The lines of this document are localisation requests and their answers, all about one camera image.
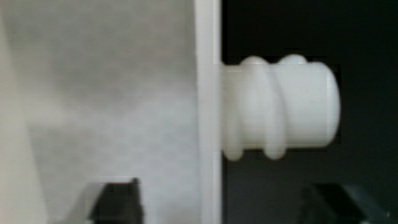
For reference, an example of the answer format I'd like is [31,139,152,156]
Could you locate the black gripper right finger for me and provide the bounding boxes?
[299,183,379,224]

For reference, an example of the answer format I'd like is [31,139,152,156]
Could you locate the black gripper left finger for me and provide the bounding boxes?
[88,178,143,224]

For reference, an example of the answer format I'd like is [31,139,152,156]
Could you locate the white cabinet body box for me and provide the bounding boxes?
[0,0,219,224]

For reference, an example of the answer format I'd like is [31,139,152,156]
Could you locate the white cabinet top with knob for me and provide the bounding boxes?
[219,54,340,161]

